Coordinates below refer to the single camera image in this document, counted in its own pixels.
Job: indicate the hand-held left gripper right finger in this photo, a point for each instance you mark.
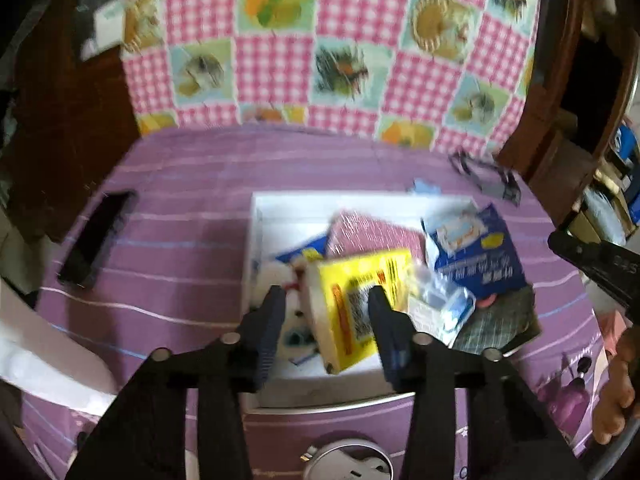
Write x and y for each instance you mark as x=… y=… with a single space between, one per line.
x=388 y=332

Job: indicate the pink checked printed cloth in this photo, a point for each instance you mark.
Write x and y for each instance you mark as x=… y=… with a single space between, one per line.
x=330 y=40

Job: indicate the black plastic holder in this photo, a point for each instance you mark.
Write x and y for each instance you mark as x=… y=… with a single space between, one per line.
x=487 y=175

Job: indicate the black smartphone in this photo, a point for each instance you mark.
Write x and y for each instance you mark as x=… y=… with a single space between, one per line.
x=97 y=237

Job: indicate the white cardboard box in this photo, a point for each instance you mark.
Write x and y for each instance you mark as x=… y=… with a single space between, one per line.
x=320 y=390

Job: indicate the dark wooden cabinet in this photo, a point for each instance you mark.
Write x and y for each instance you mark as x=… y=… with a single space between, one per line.
x=65 y=110

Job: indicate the yellow tissue pack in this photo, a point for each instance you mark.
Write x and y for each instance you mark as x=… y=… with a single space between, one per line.
x=352 y=305

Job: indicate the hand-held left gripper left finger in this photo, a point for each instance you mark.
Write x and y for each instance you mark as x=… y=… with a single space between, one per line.
x=268 y=332

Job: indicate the person's right hand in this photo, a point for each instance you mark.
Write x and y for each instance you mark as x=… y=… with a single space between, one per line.
x=617 y=385

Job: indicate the white plush dog toy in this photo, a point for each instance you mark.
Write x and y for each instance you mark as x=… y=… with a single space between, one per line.
x=277 y=277

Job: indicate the blue sachet packet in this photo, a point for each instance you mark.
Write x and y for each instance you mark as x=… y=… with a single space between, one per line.
x=305 y=250
x=480 y=255

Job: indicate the purple printed tablecloth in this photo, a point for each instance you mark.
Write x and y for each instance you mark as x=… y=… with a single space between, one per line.
x=175 y=270

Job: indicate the clear plastic mask packet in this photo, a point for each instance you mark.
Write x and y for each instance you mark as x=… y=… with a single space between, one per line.
x=440 y=305

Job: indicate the light blue paper scrap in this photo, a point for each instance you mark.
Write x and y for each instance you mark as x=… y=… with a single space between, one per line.
x=426 y=187

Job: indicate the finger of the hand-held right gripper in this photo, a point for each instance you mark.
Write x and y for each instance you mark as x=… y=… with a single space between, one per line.
x=572 y=252

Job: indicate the green plaid cloth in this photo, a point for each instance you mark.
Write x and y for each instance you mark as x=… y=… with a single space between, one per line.
x=500 y=325

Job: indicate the round metal tin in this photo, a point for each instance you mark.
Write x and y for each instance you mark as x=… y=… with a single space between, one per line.
x=350 y=460

